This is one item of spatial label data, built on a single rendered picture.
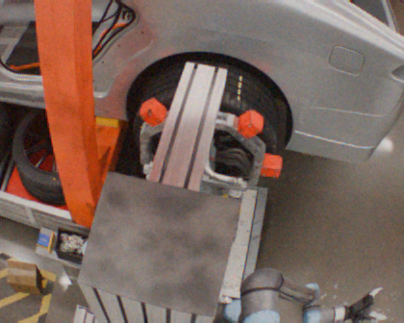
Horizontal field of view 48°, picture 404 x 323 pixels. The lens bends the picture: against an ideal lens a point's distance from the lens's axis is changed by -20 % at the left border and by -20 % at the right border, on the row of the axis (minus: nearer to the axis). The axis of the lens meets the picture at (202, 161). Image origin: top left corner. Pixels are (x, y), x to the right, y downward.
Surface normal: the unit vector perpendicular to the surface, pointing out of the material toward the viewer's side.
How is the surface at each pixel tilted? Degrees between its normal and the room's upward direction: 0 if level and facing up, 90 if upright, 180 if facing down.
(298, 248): 0
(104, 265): 0
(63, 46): 90
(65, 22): 90
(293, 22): 80
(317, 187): 0
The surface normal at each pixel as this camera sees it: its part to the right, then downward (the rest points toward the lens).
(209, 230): 0.07, -0.57
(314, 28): -0.15, 0.69
